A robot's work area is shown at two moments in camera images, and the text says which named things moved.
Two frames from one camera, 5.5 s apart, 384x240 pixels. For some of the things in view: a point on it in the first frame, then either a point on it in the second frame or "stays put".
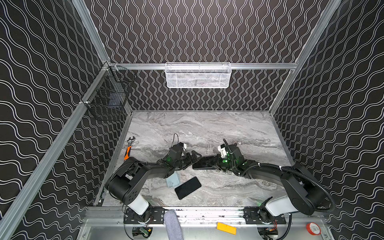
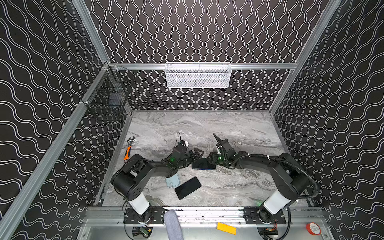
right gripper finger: [214, 159] to [218, 140]
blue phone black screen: [204, 163] stays put
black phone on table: [187, 187] stays put
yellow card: [226, 228] stays put
